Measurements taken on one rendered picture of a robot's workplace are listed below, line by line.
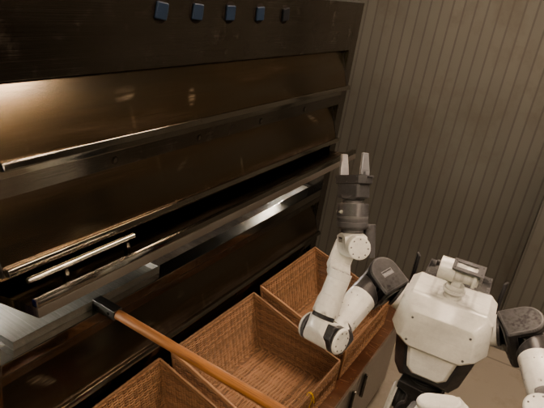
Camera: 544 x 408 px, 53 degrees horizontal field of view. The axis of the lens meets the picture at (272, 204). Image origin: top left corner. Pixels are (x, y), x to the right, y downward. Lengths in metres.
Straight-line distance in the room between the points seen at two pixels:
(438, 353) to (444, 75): 2.49
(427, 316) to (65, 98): 1.12
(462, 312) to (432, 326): 0.09
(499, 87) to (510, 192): 0.69
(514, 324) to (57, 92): 1.33
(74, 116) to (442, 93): 2.88
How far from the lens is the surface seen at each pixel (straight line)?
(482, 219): 4.01
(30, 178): 1.36
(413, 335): 1.66
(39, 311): 1.33
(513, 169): 3.89
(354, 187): 1.50
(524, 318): 1.68
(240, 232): 2.23
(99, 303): 1.69
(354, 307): 1.61
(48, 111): 1.35
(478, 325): 1.63
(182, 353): 1.53
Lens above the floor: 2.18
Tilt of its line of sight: 23 degrees down
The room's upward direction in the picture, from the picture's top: 9 degrees clockwise
